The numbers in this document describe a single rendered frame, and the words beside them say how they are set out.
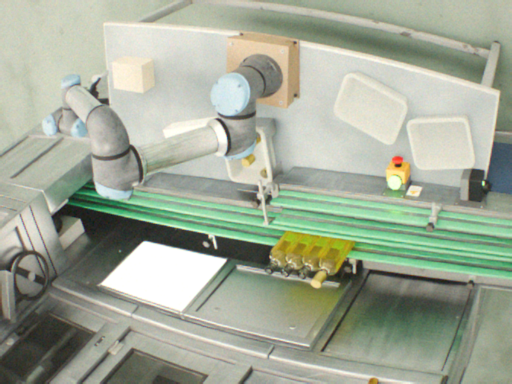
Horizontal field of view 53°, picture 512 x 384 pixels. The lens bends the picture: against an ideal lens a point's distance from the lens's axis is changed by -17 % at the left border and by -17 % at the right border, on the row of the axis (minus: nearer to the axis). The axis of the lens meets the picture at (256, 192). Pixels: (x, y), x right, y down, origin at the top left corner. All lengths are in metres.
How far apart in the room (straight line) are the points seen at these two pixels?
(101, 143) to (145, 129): 0.91
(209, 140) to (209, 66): 0.47
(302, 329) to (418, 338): 0.38
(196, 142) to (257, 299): 0.59
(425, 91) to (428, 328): 0.75
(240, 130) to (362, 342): 0.75
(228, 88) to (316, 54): 0.35
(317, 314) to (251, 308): 0.23
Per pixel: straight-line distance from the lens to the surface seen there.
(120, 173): 1.61
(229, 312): 1.98
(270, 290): 2.03
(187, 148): 1.71
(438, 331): 1.85
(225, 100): 1.74
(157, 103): 2.36
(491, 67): 2.13
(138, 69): 2.25
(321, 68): 1.93
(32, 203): 2.30
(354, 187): 1.97
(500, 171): 2.10
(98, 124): 1.59
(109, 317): 2.14
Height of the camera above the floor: 2.41
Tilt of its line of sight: 46 degrees down
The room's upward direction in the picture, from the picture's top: 137 degrees counter-clockwise
